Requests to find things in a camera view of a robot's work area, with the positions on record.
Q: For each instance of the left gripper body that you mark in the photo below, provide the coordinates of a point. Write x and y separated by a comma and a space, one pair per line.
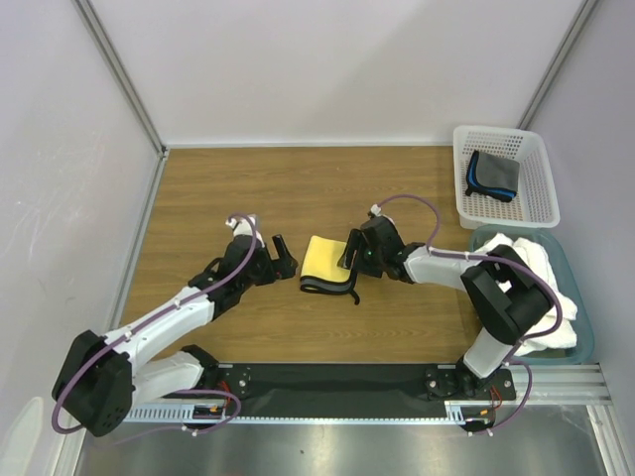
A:
263, 273

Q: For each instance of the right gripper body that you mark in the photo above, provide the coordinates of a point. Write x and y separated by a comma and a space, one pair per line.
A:
362, 255

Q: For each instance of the dark grey towel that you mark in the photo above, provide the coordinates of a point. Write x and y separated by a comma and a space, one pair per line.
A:
321, 274

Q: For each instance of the blue and grey towel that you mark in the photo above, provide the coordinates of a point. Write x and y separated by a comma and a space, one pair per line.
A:
492, 176

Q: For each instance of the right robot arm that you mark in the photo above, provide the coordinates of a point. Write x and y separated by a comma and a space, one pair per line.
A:
508, 297

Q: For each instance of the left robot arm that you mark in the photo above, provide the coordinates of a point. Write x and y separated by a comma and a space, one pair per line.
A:
138, 344

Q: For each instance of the white perforated plastic basket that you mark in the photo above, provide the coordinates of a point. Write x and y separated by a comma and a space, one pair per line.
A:
536, 204

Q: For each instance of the clear teal plastic bin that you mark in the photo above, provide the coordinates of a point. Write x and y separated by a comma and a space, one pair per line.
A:
581, 326

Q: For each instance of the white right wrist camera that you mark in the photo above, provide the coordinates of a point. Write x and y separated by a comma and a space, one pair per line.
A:
376, 211

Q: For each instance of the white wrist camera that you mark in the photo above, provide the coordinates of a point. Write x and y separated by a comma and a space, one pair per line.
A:
376, 211
247, 225

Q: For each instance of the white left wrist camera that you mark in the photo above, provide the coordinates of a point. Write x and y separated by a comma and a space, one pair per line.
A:
247, 225

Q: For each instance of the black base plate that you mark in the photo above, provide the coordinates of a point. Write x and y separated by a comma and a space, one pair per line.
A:
350, 390

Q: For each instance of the grey slotted cable duct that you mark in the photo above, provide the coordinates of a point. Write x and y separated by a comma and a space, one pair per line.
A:
199, 417

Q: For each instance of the aluminium frame rail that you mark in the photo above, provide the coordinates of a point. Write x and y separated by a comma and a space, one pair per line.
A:
560, 382

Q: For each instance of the right aluminium corner post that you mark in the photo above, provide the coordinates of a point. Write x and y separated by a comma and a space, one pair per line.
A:
576, 28

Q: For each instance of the aluminium corner post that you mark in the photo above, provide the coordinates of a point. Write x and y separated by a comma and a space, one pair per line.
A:
95, 27
576, 28

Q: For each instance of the left aluminium corner post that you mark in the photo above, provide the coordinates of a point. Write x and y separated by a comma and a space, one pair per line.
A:
95, 27

